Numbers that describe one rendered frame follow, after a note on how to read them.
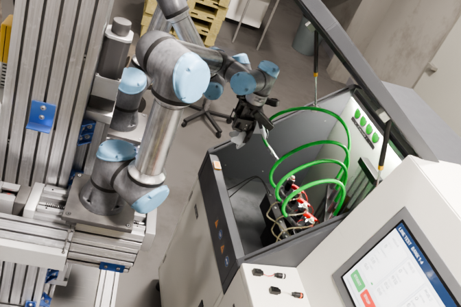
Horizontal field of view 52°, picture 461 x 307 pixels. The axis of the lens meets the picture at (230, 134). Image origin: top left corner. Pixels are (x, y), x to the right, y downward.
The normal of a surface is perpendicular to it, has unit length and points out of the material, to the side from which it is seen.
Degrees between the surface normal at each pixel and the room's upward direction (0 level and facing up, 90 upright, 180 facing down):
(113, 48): 90
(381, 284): 76
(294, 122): 90
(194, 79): 82
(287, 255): 90
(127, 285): 0
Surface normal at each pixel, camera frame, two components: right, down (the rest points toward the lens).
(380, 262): -0.81, -0.36
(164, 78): -0.59, 0.30
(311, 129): 0.19, 0.58
